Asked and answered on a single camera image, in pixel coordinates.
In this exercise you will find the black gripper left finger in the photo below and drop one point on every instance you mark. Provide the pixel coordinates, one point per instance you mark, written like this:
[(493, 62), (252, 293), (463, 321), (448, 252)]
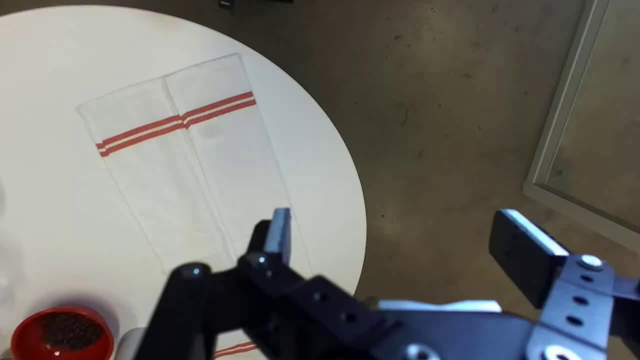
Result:
[(273, 240)]

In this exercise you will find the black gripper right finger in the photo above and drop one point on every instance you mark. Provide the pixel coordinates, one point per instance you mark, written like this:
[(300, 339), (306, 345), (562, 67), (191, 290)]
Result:
[(522, 257)]

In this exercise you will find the white towel with red stripes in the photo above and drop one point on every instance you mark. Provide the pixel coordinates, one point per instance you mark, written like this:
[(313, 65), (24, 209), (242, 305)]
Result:
[(200, 161)]

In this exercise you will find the red bowl with dark beans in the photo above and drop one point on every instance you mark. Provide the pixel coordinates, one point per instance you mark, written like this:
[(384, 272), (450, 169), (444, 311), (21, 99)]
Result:
[(61, 333)]

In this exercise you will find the white framed glass door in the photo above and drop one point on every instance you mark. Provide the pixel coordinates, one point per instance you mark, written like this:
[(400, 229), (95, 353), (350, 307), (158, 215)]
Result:
[(558, 121)]

